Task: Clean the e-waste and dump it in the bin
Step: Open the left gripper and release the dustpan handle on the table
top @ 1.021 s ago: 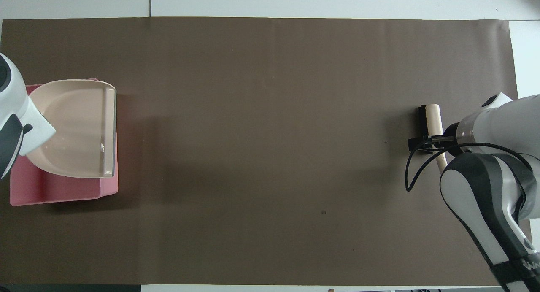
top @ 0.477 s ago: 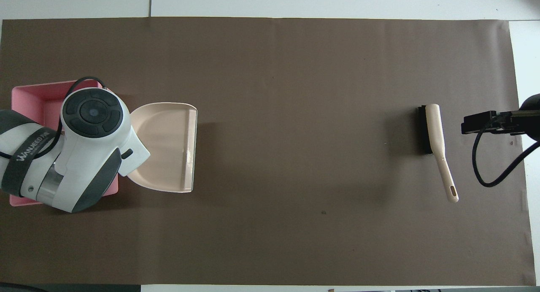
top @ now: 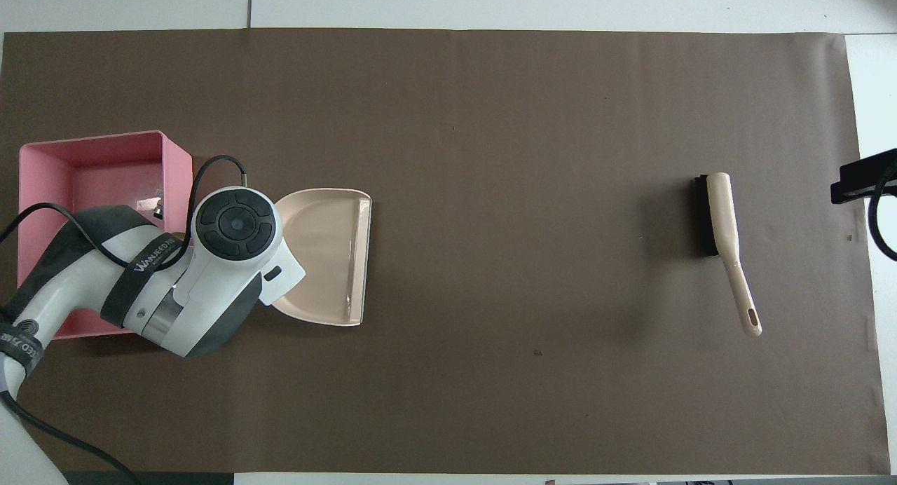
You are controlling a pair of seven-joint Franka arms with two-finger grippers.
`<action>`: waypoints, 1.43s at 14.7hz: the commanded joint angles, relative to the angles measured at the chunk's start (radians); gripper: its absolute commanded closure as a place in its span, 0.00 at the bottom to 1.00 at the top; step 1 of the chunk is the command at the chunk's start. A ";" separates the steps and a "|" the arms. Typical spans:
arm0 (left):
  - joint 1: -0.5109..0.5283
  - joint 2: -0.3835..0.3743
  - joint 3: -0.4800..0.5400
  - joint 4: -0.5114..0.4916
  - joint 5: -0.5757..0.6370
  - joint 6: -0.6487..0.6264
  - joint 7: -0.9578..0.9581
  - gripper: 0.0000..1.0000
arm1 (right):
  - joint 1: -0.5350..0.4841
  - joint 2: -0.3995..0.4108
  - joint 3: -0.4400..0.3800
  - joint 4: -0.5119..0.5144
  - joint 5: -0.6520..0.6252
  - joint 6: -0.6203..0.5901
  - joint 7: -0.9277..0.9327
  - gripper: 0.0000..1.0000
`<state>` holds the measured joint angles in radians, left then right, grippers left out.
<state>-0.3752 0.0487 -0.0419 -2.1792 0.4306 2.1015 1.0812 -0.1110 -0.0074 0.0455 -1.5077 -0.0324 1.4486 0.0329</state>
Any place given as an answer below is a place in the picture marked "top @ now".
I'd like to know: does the beige hand brush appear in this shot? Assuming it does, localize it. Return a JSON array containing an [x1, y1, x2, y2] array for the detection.
[[694, 172, 763, 338]]

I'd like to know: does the black cable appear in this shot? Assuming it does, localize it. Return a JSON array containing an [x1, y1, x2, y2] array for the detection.
[[0, 155, 248, 273], [868, 164, 897, 262]]

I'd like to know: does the pink plastic bin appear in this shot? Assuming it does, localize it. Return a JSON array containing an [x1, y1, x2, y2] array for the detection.
[[18, 130, 193, 340]]

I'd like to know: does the beige plastic dustpan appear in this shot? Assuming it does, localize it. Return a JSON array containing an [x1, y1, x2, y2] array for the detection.
[[271, 187, 373, 327]]

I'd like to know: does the e-waste piece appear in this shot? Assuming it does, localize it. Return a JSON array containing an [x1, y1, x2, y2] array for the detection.
[[136, 184, 167, 223]]

